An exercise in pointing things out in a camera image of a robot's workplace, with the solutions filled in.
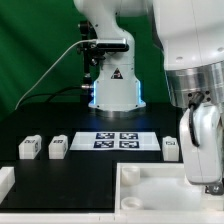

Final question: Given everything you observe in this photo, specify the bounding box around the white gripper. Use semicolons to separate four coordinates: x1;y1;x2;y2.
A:
179;104;223;195

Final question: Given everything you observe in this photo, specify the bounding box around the white square tabletop part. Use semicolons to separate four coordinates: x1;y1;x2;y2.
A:
115;163;214;212

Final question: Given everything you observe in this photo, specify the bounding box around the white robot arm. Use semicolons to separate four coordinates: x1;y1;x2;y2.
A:
73;0;224;195

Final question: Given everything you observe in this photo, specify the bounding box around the white tag sheet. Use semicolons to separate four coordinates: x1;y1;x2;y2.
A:
70;132;160;151

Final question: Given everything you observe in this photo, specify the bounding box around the white left obstacle block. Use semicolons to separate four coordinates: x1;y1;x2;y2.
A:
0;167;15;204

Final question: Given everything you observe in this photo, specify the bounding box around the black camera on stand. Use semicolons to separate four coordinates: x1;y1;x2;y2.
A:
77;21;129;90

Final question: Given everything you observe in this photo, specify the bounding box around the black cable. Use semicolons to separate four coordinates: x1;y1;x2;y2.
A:
19;86;84;108

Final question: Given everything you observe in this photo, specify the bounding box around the white cable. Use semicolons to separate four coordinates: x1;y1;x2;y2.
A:
14;39;98;111

